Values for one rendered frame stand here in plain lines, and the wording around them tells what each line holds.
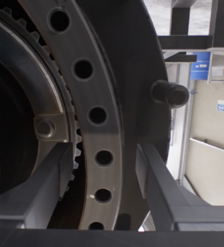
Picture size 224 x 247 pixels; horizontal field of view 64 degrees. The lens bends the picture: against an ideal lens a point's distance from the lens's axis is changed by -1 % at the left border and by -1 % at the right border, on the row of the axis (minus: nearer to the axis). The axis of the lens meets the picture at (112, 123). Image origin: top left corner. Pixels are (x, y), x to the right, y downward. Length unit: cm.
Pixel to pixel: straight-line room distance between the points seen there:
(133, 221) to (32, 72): 21
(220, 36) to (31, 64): 108
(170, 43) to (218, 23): 25
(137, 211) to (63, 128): 13
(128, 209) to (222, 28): 109
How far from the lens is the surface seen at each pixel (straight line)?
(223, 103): 683
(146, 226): 744
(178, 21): 228
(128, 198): 22
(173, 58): 213
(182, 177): 837
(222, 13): 122
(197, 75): 638
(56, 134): 22
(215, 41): 118
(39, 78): 22
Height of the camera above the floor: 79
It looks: 15 degrees up
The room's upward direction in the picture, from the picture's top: 180 degrees counter-clockwise
